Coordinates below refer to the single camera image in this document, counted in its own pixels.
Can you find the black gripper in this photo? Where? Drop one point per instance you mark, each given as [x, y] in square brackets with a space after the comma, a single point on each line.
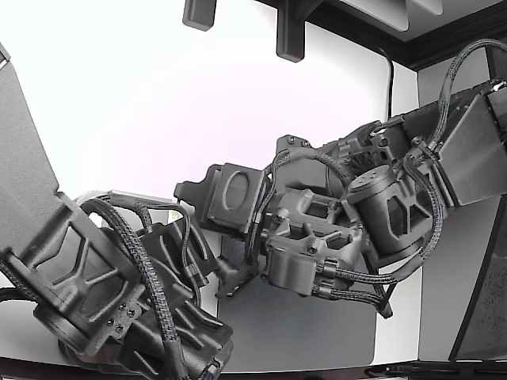
[166, 247]
[233, 190]

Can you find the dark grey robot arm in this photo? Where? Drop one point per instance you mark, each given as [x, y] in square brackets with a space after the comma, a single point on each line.
[467, 158]
[24, 158]

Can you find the long black mounting post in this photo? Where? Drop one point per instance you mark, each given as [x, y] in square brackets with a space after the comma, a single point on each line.
[290, 31]

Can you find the short black mounting post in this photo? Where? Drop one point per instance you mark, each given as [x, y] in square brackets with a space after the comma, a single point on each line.
[200, 14]

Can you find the black frame beam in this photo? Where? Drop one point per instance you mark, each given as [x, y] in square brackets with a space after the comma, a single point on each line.
[435, 51]

